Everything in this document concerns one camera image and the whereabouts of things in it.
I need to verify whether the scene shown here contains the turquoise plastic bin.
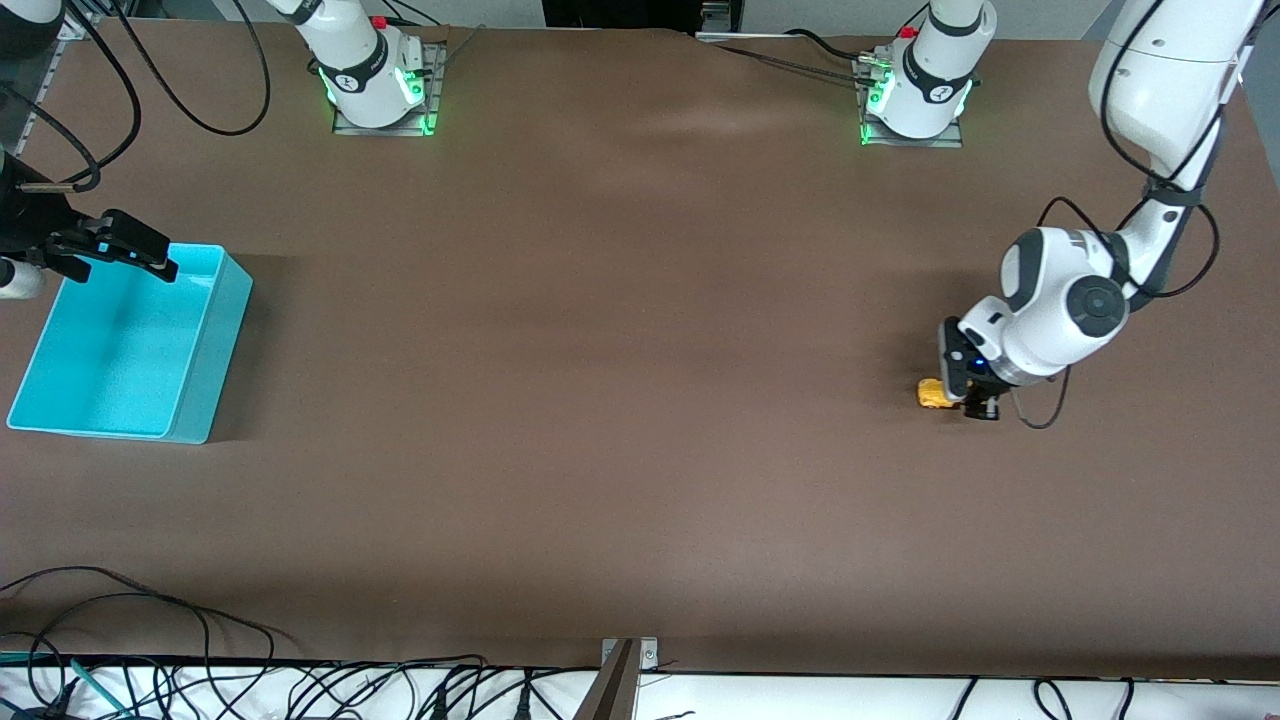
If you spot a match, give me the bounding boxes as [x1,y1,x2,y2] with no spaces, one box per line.
[6,243,254,445]

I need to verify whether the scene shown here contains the brown table cover mat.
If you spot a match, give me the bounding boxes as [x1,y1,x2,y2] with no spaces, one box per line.
[0,20,1280,683]

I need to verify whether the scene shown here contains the dark monitor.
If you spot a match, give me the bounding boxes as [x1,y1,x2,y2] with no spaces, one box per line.
[543,0,743,33]

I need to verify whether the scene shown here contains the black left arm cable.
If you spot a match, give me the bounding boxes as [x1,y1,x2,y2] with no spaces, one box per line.
[1008,0,1224,432]

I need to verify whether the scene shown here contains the aluminium frame rack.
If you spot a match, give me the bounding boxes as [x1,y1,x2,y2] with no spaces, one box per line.
[0,0,101,173]

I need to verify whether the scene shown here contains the long looping black cable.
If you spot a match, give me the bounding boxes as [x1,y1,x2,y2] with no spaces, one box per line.
[108,0,272,138]

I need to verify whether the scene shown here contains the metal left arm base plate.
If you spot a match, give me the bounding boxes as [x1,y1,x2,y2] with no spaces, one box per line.
[853,55,969,149]

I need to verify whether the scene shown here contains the thin black cable on mat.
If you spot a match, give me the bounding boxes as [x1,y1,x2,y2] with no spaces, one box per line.
[0,592,276,666]
[0,565,301,649]

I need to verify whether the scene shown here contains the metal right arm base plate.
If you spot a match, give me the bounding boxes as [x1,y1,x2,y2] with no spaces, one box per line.
[332,40,448,138]

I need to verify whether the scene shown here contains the black base cables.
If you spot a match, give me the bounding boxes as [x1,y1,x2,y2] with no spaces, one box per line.
[700,28,879,85]
[385,0,483,76]

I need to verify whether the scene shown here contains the small metal edge bracket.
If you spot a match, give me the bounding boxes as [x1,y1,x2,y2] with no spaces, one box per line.
[600,637,659,673]

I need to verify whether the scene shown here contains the grey camera mount pole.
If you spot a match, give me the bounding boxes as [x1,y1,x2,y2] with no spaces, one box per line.
[572,640,637,720]

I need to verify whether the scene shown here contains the tangled black cable bundle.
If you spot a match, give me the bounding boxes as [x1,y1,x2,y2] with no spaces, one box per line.
[0,655,601,720]

